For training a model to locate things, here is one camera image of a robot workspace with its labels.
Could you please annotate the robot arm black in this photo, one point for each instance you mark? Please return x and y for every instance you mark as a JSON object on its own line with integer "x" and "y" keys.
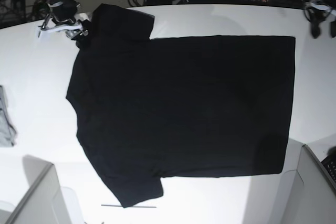
{"x": 316, "y": 12}
{"x": 73, "y": 35}

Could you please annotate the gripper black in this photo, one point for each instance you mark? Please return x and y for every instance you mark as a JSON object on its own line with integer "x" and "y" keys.
{"x": 63, "y": 13}

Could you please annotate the grey partition left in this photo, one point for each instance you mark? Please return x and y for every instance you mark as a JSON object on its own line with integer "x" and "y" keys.
{"x": 44, "y": 201}

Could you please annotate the black keyboard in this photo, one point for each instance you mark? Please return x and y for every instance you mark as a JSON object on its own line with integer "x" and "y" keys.
{"x": 329, "y": 164}

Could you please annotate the grey folded cloth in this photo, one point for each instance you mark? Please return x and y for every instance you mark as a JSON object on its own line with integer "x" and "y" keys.
{"x": 8, "y": 132}

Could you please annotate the black T-shirt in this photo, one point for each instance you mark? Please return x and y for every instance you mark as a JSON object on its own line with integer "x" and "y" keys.
{"x": 147, "y": 109}

